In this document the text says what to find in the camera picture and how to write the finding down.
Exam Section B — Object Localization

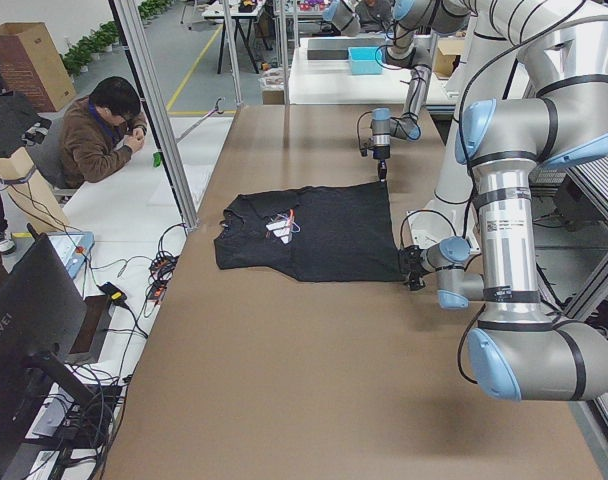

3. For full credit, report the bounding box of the seated person in brown jacket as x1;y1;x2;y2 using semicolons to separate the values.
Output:
48;76;148;189

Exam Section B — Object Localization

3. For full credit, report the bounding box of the power strip with cables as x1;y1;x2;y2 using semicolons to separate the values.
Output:
146;251;179;304

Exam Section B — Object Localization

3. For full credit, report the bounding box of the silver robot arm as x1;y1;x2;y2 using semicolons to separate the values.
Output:
365;1;470;181
393;1;608;401

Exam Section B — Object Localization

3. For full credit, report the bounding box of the black t-shirt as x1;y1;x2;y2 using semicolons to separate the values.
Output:
214;181;403;282

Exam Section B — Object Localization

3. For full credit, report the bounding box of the aluminium frame cage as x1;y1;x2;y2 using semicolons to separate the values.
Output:
109;0;198;232

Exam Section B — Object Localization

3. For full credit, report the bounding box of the blue plastic bin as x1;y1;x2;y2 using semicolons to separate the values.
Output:
348;46;383;76

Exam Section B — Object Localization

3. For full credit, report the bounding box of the black power adapter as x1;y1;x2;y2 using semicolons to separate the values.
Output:
98;282;127;307

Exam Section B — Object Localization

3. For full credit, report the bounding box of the robot teach pendant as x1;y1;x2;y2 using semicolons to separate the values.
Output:
48;231;95;279

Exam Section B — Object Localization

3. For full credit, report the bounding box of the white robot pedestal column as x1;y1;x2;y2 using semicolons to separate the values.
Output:
409;13;496;252

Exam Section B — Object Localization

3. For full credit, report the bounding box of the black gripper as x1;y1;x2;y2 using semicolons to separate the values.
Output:
398;245;426;291
372;144;390;182

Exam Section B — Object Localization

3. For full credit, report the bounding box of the black computer monitor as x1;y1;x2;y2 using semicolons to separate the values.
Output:
0;234;101;478

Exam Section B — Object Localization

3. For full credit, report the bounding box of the cardboard box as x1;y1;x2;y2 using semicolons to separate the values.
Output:
0;22;77;112

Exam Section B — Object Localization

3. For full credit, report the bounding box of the striped aluminium workbench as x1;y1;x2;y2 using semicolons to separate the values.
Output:
533;144;608;451

